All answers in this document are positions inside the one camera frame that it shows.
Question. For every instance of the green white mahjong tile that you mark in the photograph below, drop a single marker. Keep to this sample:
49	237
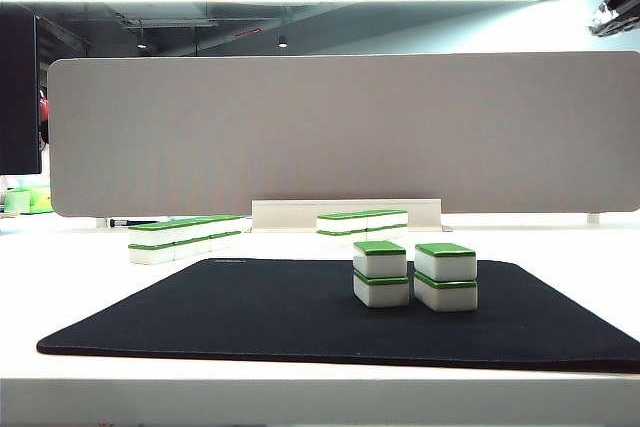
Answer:
382	293
397	218
450	297
233	239
233	225
377	220
218	227
201	230
332	224
201	246
450	267
332	240
377	233
182	251
397	231
359	222
150	255
218	242
382	264
150	237
182	233
359	236

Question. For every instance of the beige desk divider panel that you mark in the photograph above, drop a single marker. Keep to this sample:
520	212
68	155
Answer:
350	132

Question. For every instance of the black fabric table mat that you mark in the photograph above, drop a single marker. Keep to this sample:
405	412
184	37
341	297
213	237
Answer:
225	312

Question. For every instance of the dark marker pen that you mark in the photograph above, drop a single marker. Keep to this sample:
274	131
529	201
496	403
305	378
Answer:
120	221

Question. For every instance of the small beige divider foot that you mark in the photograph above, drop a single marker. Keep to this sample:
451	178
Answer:
101	222

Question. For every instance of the red background object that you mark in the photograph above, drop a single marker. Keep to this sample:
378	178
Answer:
45	107

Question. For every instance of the lime green box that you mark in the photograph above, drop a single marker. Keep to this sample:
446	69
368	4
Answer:
40	199

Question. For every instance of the black computer monitor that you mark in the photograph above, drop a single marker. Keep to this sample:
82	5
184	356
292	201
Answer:
17	97

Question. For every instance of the pale green cup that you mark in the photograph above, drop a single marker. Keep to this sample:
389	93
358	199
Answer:
16	199

